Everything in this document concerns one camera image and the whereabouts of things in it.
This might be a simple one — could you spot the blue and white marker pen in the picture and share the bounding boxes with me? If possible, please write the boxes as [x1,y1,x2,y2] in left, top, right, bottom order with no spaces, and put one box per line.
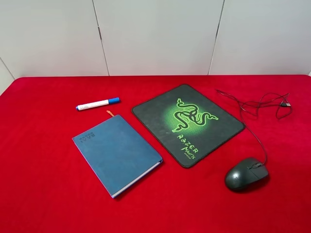
[76,98,120,111]

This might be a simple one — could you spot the black wired computer mouse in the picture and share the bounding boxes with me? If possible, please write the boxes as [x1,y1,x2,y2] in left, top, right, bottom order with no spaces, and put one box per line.
[225,157,269,191]

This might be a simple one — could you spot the black green Razer mouse pad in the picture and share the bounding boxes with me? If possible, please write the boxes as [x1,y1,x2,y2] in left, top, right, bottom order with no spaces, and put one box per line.
[132,84,245,168]

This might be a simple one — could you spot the blue hardcover notebook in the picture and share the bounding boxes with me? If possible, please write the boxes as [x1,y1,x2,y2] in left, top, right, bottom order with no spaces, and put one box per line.
[72,111,163,198]

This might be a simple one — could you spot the black mouse cable with USB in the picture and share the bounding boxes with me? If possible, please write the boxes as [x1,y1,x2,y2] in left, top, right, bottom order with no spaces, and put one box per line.
[215,89,294,166]

